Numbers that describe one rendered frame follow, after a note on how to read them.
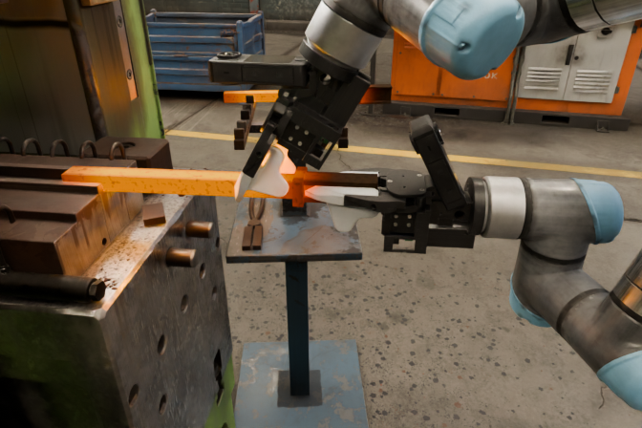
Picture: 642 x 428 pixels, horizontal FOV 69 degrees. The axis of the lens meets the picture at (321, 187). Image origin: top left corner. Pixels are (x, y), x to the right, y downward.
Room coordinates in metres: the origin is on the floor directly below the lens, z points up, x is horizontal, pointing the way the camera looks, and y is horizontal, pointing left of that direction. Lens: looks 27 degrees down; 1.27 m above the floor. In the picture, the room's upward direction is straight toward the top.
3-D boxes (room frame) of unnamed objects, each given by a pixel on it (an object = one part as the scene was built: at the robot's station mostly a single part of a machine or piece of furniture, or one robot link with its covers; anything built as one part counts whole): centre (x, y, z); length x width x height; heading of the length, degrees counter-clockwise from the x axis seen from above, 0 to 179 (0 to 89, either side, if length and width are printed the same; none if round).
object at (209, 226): (0.63, 0.19, 0.87); 0.04 x 0.03 x 0.03; 83
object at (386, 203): (0.49, -0.07, 1.00); 0.09 x 0.05 x 0.02; 86
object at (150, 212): (0.59, 0.25, 0.92); 0.04 x 0.03 x 0.01; 22
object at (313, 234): (1.04, 0.07, 0.67); 0.40 x 0.30 x 0.02; 2
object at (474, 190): (0.51, -0.13, 0.98); 0.12 x 0.08 x 0.09; 84
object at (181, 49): (4.61, 1.20, 0.36); 1.20 x 0.80 x 0.72; 82
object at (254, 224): (1.15, 0.17, 0.68); 0.60 x 0.04 x 0.01; 4
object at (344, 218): (0.50, -0.03, 0.98); 0.09 x 0.03 x 0.06; 86
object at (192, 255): (0.56, 0.20, 0.87); 0.04 x 0.03 x 0.03; 83
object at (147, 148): (0.71, 0.32, 0.95); 0.12 x 0.08 x 0.06; 83
